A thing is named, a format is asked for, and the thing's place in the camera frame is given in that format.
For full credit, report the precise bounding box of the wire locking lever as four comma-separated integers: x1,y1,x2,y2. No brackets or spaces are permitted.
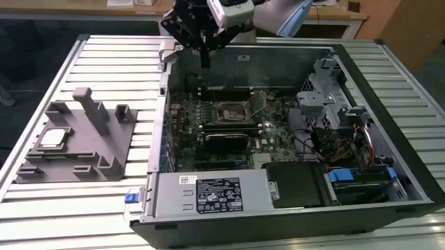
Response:
251,104,268,117

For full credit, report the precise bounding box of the blue disk carrier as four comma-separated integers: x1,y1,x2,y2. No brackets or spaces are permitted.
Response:
326,168,398,206

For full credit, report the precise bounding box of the black expansion slot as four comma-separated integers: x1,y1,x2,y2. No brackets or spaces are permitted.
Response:
192,160,246,169

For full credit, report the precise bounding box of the blue case latch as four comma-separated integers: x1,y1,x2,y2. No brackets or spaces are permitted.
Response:
124,190,140,205

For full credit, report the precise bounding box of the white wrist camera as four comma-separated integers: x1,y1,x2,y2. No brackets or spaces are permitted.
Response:
207,0,258,29

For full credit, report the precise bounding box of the green motherboard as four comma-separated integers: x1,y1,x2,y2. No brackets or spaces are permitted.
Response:
166,90,314,172

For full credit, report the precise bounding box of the black RAM stick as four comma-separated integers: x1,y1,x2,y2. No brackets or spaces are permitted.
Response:
203,128,260,136
203,122,262,131

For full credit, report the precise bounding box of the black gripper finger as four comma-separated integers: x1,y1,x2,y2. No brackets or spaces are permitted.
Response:
159,10,207,69
206,28,232,69

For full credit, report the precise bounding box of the grey plastic bay bracket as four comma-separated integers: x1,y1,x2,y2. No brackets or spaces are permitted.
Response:
335,106,374,126

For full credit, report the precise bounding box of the grey stand foot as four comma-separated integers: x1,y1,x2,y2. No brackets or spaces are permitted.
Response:
0,84,16,106

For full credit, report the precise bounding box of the grey parts rack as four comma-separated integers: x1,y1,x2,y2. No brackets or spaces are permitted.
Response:
13,87,139,184

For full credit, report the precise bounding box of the black cable bundle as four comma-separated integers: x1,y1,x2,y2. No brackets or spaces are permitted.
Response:
290,124,337,162

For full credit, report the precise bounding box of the coloured power wire bundle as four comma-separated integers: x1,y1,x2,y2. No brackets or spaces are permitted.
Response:
325,123,378,167

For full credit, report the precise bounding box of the silver metal drive cage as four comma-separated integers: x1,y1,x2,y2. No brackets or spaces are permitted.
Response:
295,58,361,131

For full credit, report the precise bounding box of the black graphics card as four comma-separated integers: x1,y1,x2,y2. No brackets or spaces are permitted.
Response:
203,133,250,154

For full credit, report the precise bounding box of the metal socket cover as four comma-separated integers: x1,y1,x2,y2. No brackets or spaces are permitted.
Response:
246,92,270,117

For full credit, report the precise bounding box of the white cardboard box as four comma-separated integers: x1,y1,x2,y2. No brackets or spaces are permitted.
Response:
107,0,135,8

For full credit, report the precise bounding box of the wooden desk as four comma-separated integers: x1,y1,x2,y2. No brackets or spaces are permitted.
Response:
0,0,370,40

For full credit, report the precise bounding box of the black PC case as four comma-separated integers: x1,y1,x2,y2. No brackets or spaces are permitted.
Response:
128,41,442,250

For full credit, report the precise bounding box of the wooden cabinet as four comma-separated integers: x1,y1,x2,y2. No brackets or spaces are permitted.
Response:
354,0,445,75

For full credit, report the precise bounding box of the CPU socket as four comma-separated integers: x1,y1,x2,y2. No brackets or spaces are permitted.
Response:
215,102,248,122

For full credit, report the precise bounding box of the black drive bay cover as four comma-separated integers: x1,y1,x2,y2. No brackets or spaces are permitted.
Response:
260,161,335,209

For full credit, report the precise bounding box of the silver case release latch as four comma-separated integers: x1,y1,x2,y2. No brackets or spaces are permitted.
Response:
158,41,183,71

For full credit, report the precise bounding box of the silver CPU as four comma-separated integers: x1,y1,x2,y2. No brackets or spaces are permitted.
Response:
39,128,67,147

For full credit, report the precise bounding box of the silver power supply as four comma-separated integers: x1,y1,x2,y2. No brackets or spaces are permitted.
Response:
140,170,280,218

